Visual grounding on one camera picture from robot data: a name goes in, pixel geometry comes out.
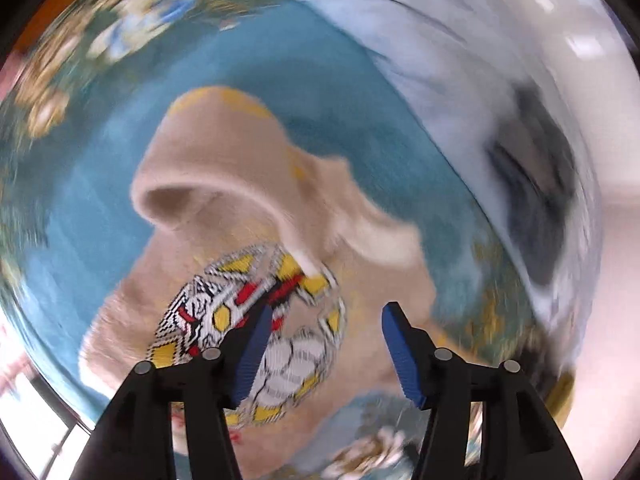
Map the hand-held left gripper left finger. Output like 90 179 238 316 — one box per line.
69 303 274 480

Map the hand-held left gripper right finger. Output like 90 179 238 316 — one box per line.
381 302 584 480

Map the beige printed sweater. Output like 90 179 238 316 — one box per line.
79 86 441 428

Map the dark cloth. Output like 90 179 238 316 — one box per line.
487 85 581 291

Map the blue floral blanket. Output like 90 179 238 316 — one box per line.
0 0 576 480

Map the light blue cloth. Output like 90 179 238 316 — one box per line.
260 0 608 361

